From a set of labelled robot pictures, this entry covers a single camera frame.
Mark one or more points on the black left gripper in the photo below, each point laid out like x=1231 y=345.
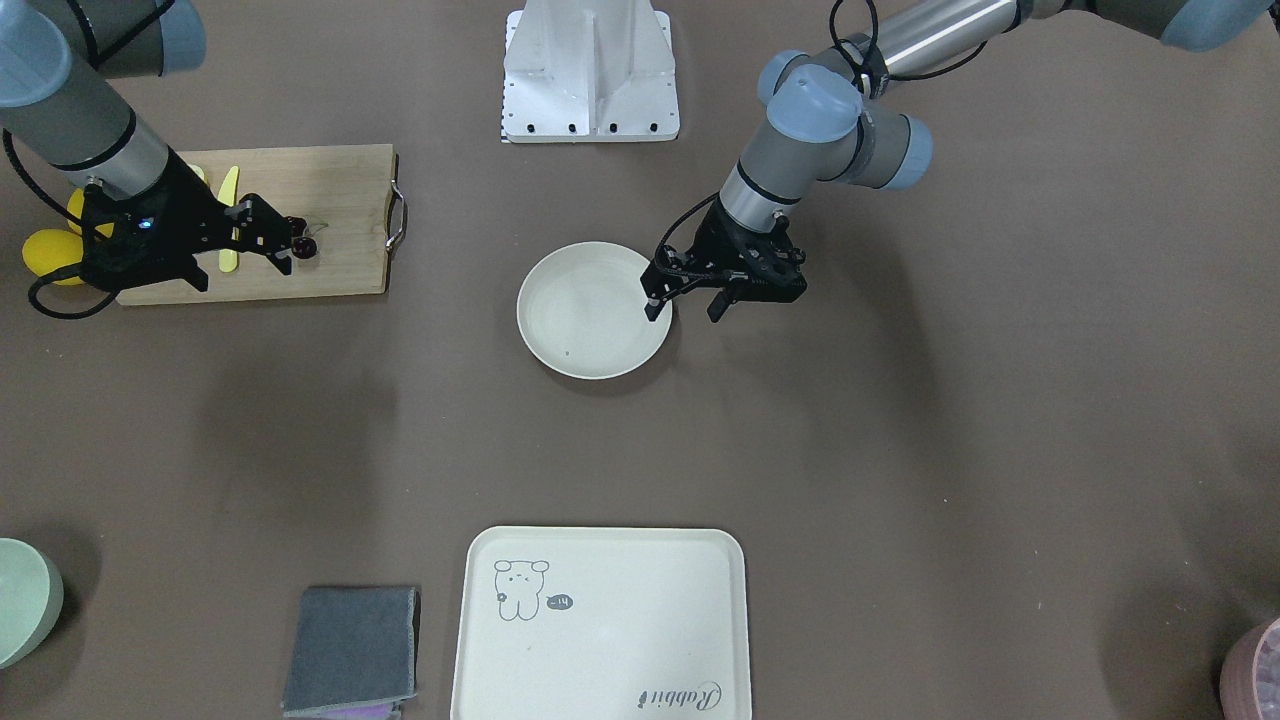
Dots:
x=722 y=247

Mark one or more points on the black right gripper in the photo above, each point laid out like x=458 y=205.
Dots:
x=187 y=213

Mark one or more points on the dark red cherry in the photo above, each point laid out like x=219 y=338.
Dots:
x=303 y=247

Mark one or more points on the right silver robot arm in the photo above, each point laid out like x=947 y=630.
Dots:
x=59 y=60

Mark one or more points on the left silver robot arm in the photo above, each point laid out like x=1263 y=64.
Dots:
x=824 y=121

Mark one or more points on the cream rabbit tray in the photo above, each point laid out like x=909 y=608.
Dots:
x=603 y=623

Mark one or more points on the yellow plastic knife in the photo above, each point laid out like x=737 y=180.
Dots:
x=228 y=259

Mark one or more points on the wooden cutting board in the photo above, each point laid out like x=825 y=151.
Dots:
x=348 y=193

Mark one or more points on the cream round plate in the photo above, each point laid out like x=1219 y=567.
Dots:
x=581 y=312

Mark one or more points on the yellow lemon near board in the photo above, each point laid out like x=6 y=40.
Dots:
x=75 y=207

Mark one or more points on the yellow lemon outer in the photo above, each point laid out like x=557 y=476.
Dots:
x=51 y=249

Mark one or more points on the grey folded cloth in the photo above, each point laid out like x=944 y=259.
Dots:
x=354 y=653

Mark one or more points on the mint green bowl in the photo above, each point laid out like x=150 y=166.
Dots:
x=32 y=594

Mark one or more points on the pink bowl with ice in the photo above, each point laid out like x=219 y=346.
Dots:
x=1249 y=677

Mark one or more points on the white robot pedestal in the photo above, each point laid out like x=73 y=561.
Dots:
x=589 y=72

